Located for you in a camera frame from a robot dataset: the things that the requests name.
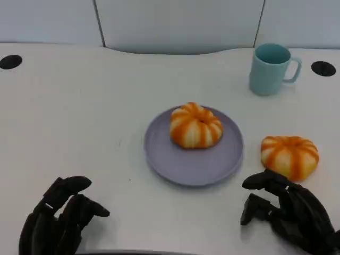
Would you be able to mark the orange white toy bread roll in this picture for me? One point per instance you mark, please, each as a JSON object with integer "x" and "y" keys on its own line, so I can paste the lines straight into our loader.
{"x": 196, "y": 126}
{"x": 289, "y": 156}

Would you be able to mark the lilac plate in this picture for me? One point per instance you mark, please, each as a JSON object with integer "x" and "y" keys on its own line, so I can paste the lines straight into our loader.
{"x": 194, "y": 166}

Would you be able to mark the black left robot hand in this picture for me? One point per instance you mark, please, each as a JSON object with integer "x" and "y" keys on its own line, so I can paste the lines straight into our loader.
{"x": 50, "y": 223}

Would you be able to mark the pale green mug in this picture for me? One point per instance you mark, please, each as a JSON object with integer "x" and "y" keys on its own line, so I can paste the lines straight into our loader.
{"x": 265, "y": 77}

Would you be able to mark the grey partition panel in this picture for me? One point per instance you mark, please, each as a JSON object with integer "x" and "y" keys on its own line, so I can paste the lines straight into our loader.
{"x": 178, "y": 24}
{"x": 302, "y": 21}
{"x": 45, "y": 21}

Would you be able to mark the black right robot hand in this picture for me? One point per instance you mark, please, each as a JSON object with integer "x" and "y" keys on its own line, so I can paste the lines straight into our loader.
{"x": 302, "y": 215}

